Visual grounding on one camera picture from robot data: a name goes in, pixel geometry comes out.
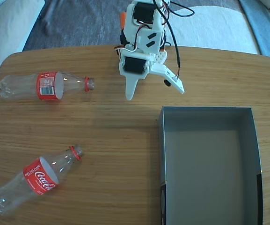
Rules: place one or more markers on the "clear bottle red nutrition label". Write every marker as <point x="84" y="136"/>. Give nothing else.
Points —
<point x="47" y="85"/>

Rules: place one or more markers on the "clear bottle Coca-Cola logo label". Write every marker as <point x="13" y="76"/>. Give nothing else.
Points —
<point x="41" y="178"/>

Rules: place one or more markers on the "grey cardboard box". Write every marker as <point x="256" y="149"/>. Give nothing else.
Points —
<point x="207" y="164"/>

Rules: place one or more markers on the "dark grey rug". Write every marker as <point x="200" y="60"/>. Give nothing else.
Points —
<point x="60" y="16"/>

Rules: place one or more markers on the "light sofa cushion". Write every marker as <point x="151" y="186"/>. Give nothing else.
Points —
<point x="6" y="28"/>

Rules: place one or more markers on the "blue cloth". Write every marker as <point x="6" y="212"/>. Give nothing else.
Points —
<point x="265" y="30"/>

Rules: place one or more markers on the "flat white camera plate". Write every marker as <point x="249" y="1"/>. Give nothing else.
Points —
<point x="172" y="78"/>

